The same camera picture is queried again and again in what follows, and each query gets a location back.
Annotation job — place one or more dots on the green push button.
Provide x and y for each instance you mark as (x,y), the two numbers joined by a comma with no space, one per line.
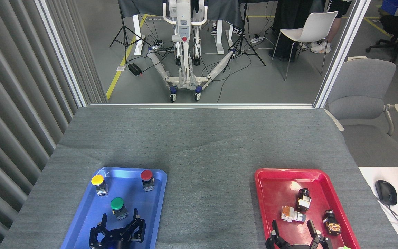
(117,203)

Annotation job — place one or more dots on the grey slatted panel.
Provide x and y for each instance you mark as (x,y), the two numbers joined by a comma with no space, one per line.
(12,103)

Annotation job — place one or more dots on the silver frame post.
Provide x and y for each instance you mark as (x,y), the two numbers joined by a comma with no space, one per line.
(342,52)
(60,52)

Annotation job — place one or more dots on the white stand on wheels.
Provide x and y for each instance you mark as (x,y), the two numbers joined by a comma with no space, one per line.
(183,20)

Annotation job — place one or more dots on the blue plastic tray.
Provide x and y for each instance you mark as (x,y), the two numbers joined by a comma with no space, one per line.
(147,207)

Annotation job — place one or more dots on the black computer mouse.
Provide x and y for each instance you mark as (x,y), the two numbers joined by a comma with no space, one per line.
(385,192)

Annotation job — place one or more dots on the black power box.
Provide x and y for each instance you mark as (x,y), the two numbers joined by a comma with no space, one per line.
(134,69)

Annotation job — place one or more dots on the white plastic chair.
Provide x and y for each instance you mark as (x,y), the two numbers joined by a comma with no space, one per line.
(318,26)

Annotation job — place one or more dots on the grey office chair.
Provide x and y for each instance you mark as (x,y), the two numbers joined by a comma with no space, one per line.
(361,86)

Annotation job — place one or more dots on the red plastic tray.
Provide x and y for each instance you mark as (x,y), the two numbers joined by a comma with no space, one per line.
(275,197)

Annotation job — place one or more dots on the black knob switch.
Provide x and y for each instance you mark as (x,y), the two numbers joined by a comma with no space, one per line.
(303,200)

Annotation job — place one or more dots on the white and orange switch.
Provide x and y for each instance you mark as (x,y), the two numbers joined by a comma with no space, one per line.
(292,214)

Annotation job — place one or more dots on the black tripod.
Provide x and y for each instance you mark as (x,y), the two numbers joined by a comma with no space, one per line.
(243,38)
(125,34)

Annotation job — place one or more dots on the grey felt table cover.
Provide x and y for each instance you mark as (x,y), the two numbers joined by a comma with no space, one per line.
(202,148)

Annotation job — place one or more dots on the yellow push button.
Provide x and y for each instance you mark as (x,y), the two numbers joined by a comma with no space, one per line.
(97,180)

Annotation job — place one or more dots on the silver frame rail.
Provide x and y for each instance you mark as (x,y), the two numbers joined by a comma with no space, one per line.
(202,105)

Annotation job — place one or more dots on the white power strip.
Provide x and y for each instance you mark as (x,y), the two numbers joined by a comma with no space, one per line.
(257,39)
(157,44)

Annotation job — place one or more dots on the small green object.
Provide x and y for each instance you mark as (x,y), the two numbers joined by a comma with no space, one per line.
(344,247)

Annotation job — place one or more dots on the red push button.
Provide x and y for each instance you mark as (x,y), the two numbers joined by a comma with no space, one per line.
(146,175)

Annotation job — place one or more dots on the black and orange switch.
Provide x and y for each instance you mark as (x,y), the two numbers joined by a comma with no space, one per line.
(332,223)

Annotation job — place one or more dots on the person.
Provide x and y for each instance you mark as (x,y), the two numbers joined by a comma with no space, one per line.
(337,7)
(288,20)

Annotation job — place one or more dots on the person's shoe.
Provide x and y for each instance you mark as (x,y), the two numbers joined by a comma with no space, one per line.
(237,31)
(214,28)

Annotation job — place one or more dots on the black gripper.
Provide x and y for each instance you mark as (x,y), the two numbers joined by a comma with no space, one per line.
(298,247)
(116,238)

